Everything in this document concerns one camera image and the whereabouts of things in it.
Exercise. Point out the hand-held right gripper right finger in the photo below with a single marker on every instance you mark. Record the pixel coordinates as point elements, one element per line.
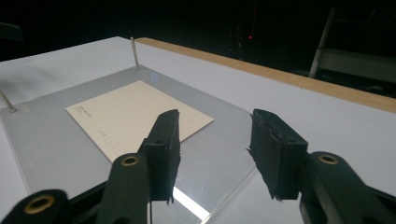
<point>277,155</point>

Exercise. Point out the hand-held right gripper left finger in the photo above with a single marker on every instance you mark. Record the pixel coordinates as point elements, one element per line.
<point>163,155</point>

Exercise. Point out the painting postcard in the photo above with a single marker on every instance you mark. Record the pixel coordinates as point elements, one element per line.
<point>134,109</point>

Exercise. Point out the clear acrylic photo frame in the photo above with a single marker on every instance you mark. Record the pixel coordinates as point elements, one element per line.
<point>46,140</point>

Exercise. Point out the white board sheet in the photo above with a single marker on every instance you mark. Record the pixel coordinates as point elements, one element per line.
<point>311,118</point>

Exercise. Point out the grey metal stand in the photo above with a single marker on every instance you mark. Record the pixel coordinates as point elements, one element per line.
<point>348,62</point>

